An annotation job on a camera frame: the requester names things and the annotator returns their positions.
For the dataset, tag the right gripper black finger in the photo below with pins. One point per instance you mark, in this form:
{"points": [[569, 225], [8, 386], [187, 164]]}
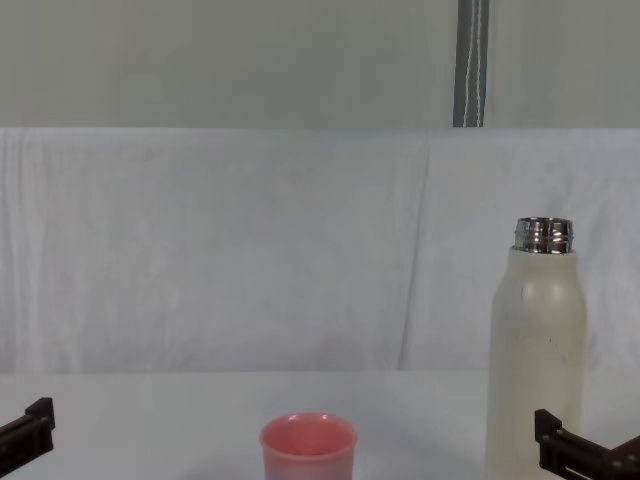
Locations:
{"points": [[550, 445]]}

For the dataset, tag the pink cup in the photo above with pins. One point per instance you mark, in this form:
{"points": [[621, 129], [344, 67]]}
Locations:
{"points": [[307, 452]]}

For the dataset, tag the white table cloth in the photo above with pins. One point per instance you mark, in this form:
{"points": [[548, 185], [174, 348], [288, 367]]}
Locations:
{"points": [[150, 425]]}

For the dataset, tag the grey striped post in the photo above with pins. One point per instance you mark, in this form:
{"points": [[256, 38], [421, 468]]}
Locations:
{"points": [[470, 65]]}

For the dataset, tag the cream vacuum bottle steel neck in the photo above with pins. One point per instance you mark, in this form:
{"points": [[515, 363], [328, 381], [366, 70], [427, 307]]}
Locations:
{"points": [[540, 350]]}

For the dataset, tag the wrinkled white curtain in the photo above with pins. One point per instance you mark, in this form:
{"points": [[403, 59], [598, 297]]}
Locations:
{"points": [[225, 250]]}

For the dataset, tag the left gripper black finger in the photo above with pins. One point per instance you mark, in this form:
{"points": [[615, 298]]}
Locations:
{"points": [[40, 422]]}

